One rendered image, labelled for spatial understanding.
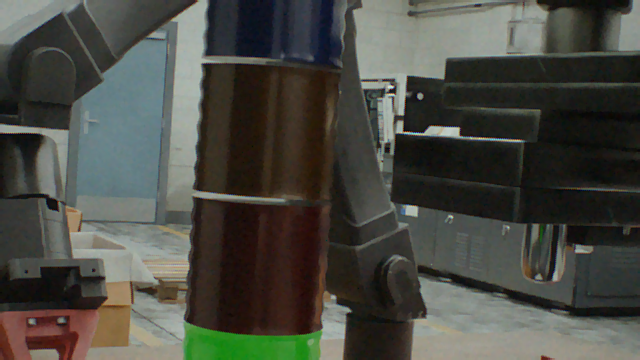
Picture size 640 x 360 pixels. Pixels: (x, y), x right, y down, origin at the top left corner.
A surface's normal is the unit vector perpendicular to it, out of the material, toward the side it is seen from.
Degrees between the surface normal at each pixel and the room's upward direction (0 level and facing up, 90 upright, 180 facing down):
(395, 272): 90
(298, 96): 104
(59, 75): 90
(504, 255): 90
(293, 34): 76
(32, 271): 60
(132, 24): 88
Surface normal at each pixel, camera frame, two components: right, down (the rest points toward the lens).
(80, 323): 0.55, -0.07
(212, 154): -0.66, 0.23
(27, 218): 0.49, -0.43
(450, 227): -0.89, -0.04
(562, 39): -0.69, -0.01
